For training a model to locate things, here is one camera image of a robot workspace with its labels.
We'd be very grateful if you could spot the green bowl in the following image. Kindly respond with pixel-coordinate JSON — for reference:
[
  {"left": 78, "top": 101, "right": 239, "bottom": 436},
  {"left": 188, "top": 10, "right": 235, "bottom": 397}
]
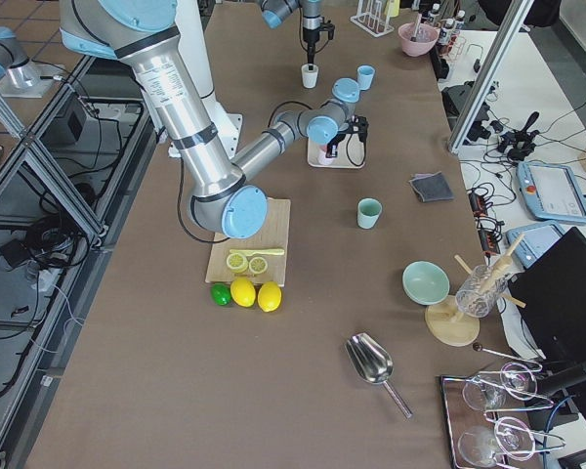
[{"left": 402, "top": 261, "right": 450, "bottom": 306}]

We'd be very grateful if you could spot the lower whole lemon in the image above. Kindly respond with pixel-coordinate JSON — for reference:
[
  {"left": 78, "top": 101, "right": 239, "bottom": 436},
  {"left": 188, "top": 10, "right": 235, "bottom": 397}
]
[{"left": 258, "top": 281, "right": 282, "bottom": 313}]

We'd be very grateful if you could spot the lower lemon slice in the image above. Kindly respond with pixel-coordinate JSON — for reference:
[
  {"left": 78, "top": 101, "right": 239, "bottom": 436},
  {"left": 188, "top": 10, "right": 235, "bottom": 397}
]
[{"left": 248, "top": 256, "right": 269, "bottom": 276}]

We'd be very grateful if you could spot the wooden cutting board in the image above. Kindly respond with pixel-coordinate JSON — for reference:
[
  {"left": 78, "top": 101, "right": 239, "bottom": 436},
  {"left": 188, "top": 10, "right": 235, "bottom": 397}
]
[{"left": 205, "top": 197, "right": 291, "bottom": 287}]

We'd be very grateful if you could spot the pink mixing bowl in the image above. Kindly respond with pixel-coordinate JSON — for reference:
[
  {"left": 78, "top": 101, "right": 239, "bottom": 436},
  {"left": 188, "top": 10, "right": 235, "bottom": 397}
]
[{"left": 398, "top": 22, "right": 440, "bottom": 57}]

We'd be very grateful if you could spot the white cup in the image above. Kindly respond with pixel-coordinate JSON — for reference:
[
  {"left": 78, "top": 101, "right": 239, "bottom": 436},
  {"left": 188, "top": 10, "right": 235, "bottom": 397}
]
[{"left": 301, "top": 64, "right": 319, "bottom": 89}]

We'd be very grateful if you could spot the green lime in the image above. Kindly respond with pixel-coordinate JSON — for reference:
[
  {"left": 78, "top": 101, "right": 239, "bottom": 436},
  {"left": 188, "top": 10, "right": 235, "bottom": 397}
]
[{"left": 210, "top": 283, "right": 232, "bottom": 307}]

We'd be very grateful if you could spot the blue teach pendant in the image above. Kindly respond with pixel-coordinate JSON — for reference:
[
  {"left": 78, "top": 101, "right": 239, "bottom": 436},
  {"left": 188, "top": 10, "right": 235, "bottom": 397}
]
[{"left": 517, "top": 161, "right": 586, "bottom": 225}]

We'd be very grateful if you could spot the lower wine glass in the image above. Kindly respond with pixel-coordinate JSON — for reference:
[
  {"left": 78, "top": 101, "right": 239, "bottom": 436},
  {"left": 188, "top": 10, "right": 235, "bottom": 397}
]
[{"left": 458, "top": 416, "right": 535, "bottom": 468}]

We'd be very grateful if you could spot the upper wine glass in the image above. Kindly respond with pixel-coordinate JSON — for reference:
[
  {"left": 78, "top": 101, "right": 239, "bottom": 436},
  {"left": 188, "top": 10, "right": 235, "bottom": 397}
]
[{"left": 462, "top": 362, "right": 537, "bottom": 411}]

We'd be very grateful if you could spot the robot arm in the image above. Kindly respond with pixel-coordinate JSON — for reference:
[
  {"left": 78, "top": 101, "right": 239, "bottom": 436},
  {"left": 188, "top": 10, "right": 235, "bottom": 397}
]
[
  {"left": 257, "top": 0, "right": 335, "bottom": 71},
  {"left": 60, "top": 1, "right": 360, "bottom": 238}
]

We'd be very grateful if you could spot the yellow plastic knife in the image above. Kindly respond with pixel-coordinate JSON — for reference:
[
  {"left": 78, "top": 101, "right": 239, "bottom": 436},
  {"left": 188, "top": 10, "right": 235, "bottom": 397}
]
[{"left": 229, "top": 248, "right": 285, "bottom": 256}]

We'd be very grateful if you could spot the blue cup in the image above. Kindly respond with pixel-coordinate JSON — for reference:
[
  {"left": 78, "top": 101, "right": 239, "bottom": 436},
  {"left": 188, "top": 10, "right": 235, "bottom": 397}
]
[{"left": 357, "top": 64, "right": 375, "bottom": 91}]

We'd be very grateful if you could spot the upper lemon slice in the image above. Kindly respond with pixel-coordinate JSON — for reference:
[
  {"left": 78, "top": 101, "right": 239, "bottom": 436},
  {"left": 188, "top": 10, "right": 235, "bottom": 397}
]
[{"left": 226, "top": 252, "right": 249, "bottom": 274}]

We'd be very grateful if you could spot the lemon slice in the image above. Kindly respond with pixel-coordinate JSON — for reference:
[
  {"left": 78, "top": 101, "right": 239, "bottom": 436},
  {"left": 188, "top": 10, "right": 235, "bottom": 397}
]
[
  {"left": 226, "top": 252, "right": 249, "bottom": 274},
  {"left": 248, "top": 256, "right": 269, "bottom": 276}
]

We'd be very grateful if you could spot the clear textured glass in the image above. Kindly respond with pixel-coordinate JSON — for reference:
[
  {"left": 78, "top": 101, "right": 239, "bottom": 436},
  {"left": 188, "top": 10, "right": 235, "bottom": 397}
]
[{"left": 455, "top": 265, "right": 507, "bottom": 318}]

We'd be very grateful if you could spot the wooden cup stand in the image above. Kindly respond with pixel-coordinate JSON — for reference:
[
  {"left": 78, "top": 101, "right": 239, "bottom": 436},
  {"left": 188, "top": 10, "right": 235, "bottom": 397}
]
[{"left": 425, "top": 234, "right": 526, "bottom": 347}]

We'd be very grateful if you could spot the beige rabbit tray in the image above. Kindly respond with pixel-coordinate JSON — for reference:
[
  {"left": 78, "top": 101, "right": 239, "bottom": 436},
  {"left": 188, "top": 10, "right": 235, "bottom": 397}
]
[{"left": 307, "top": 137, "right": 366, "bottom": 170}]

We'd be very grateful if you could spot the upper whole lemon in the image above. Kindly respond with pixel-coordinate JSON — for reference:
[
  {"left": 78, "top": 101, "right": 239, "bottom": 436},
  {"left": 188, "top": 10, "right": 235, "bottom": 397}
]
[{"left": 230, "top": 277, "right": 257, "bottom": 308}]

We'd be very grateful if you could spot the grey folded cloth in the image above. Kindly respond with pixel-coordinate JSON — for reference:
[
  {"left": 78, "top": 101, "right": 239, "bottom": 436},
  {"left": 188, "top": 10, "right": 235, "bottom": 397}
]
[{"left": 409, "top": 172, "right": 454, "bottom": 202}]

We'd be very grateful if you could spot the mirror tray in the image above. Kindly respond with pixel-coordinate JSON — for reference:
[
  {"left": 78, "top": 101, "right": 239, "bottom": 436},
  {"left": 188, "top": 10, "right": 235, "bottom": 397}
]
[{"left": 438, "top": 375, "right": 493, "bottom": 468}]

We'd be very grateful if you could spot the green cup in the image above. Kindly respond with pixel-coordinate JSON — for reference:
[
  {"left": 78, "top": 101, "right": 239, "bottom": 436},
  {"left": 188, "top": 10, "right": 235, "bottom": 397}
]
[{"left": 356, "top": 197, "right": 383, "bottom": 230}]

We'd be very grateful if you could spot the black monitor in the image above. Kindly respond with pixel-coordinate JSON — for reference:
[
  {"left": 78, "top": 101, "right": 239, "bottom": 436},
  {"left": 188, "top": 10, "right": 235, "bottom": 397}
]
[{"left": 509, "top": 228, "right": 586, "bottom": 362}]

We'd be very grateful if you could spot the whole lemon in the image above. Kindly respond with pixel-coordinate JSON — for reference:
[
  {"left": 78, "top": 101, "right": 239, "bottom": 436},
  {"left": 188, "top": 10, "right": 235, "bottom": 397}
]
[
  {"left": 258, "top": 281, "right": 282, "bottom": 313},
  {"left": 230, "top": 277, "right": 257, "bottom": 308}
]

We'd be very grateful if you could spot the wine glass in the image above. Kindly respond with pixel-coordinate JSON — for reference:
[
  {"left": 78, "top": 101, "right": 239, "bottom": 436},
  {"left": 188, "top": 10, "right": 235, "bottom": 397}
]
[
  {"left": 462, "top": 362, "right": 537, "bottom": 411},
  {"left": 458, "top": 416, "right": 535, "bottom": 468}
]

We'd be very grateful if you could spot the white wire rack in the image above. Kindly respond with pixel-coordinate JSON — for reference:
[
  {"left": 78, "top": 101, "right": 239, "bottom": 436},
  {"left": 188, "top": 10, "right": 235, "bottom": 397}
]
[{"left": 350, "top": 0, "right": 395, "bottom": 38}]

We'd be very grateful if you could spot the aluminium frame post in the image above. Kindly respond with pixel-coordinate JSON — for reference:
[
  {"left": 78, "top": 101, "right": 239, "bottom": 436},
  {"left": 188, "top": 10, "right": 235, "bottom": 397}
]
[{"left": 447, "top": 0, "right": 533, "bottom": 155}]

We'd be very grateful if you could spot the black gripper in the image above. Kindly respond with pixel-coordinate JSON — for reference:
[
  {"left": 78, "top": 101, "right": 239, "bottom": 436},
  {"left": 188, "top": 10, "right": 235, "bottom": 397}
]
[
  {"left": 301, "top": 18, "right": 335, "bottom": 68},
  {"left": 325, "top": 115, "right": 368, "bottom": 157}
]

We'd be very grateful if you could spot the metal scoop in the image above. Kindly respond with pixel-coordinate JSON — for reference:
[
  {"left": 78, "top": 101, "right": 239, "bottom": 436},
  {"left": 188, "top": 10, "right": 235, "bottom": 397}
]
[{"left": 346, "top": 332, "right": 413, "bottom": 419}]

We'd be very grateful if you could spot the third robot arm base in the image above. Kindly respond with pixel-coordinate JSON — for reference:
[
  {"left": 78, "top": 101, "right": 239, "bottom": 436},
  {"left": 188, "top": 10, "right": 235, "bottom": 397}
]
[{"left": 0, "top": 26, "right": 52, "bottom": 99}]

